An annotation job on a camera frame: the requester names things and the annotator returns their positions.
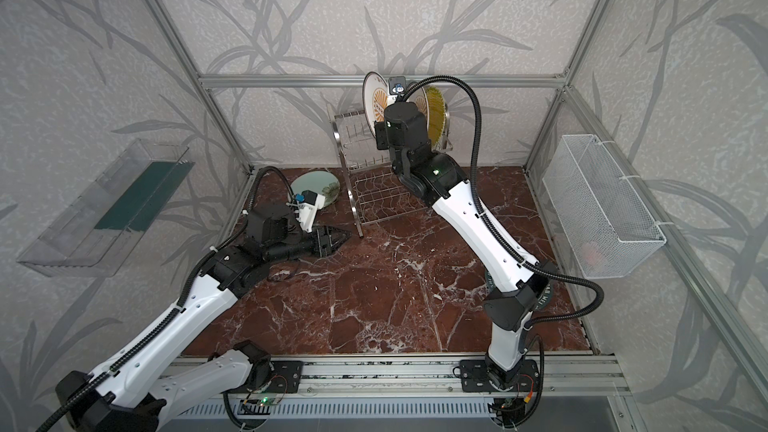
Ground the yellow green striped plate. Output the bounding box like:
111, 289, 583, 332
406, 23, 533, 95
425, 86, 449, 150

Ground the small orange sun plate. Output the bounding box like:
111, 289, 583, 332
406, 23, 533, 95
362, 72, 392, 130

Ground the large orange sun plate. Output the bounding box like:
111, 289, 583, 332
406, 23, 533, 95
407, 86, 430, 124

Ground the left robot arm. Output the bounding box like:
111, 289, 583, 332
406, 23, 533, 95
39, 204, 351, 431

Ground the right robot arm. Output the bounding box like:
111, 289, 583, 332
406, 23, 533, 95
365, 102, 548, 391

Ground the stainless steel dish rack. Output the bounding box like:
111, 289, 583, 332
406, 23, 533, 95
327, 105, 425, 236

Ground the light green flower plate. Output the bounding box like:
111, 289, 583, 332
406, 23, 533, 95
291, 170, 341, 209

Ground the clear plastic tray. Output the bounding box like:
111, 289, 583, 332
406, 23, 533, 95
17, 139, 194, 278

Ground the white plate green rim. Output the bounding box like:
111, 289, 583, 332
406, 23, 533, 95
484, 270, 553, 311

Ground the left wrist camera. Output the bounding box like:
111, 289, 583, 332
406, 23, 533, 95
294, 190, 325, 233

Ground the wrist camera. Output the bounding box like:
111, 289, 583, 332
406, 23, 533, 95
388, 76, 407, 99
294, 190, 325, 233

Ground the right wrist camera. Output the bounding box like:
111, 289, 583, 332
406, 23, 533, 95
388, 76, 407, 99

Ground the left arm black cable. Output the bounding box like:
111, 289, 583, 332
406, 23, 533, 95
35, 165, 296, 432

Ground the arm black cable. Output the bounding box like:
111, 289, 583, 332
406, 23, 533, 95
35, 165, 296, 432
403, 75, 606, 409

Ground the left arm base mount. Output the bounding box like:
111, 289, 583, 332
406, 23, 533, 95
229, 360, 304, 394

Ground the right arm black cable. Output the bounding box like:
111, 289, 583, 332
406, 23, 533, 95
403, 75, 606, 409

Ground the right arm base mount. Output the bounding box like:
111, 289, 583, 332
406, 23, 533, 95
453, 358, 541, 395

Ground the white wire mesh basket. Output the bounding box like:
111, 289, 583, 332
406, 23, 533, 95
543, 134, 666, 280

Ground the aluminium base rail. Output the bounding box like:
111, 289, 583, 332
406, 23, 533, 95
122, 352, 631, 400

